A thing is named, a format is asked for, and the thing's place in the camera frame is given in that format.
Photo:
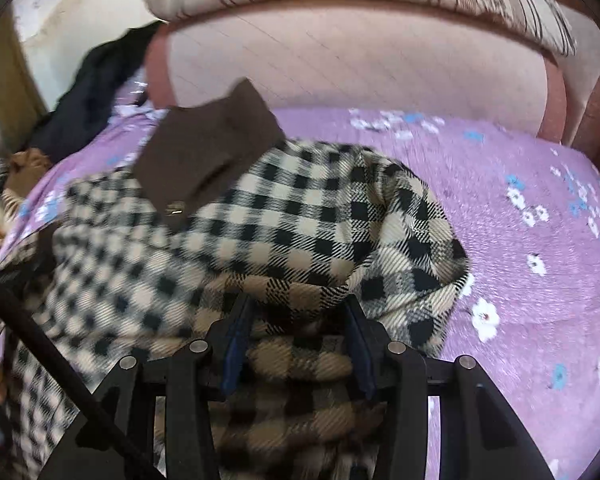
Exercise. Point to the wooden cabinet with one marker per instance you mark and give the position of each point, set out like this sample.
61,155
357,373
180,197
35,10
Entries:
2,85

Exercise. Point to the brown cloth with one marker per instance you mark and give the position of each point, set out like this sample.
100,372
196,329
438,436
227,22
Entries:
25,170

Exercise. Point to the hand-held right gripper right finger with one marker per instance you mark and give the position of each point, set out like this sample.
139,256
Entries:
362,355

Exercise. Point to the black and cream checked coat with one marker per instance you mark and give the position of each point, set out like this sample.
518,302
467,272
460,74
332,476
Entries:
280,230

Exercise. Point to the pink padded headboard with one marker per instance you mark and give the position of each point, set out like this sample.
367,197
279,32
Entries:
360,60

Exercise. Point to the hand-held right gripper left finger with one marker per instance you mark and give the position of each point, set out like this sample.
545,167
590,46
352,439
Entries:
234,345

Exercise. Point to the brown wooden bed frame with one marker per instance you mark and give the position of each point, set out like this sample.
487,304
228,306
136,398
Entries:
597,105

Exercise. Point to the purple floral bedsheet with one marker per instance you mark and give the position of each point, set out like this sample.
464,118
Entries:
520,240

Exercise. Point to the dark navy clothes pile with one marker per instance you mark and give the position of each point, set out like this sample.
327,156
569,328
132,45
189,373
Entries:
92,90

